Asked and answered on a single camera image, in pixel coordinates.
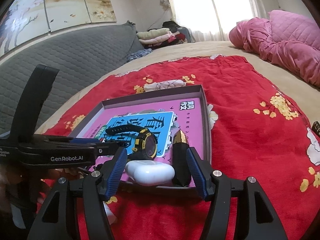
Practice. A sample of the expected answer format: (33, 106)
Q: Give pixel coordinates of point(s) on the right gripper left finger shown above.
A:
(57, 217)

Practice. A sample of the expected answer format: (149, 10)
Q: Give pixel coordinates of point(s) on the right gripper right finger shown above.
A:
(256, 217)

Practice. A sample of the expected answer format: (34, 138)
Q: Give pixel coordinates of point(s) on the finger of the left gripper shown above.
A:
(104, 147)

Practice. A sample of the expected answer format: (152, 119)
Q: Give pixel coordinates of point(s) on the white pill bottle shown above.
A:
(110, 215)

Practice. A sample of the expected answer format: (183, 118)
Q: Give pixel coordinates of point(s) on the yellow black wrist watch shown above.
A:
(145, 146)

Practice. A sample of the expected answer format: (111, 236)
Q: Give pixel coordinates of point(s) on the white oval case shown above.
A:
(149, 172)

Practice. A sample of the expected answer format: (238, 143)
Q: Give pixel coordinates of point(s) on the person's left hand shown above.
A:
(11, 176)

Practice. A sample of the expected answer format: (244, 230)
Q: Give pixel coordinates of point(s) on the pink and blue book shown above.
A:
(155, 124)

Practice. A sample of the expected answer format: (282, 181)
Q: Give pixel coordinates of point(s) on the red floral blanket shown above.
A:
(259, 132)

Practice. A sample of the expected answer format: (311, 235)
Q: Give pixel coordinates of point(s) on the grey quilted sofa back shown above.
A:
(82, 57)

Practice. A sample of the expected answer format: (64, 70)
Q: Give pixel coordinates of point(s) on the blue patterned cloth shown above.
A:
(139, 54)

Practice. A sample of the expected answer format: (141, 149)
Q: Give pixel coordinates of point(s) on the grey shallow cardboard box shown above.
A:
(155, 119)

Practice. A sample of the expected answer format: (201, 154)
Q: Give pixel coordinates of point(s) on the stack of folded clothes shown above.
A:
(168, 35)

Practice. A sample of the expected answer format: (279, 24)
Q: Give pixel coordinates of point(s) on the beige bed sheet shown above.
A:
(302, 93)

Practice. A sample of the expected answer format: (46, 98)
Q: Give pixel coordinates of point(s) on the pink quilted comforter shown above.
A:
(286, 39)

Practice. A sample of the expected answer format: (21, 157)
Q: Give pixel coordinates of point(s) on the blossom wall painting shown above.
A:
(28, 19)

